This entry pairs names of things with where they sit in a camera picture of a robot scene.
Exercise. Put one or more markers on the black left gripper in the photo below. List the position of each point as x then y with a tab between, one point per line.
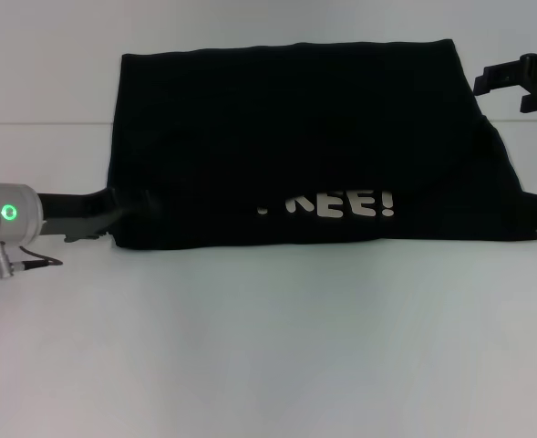
76	210

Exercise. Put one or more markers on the black t-shirt with white print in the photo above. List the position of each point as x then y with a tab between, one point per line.
295	137

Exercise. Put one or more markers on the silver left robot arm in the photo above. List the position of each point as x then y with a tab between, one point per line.
26	221

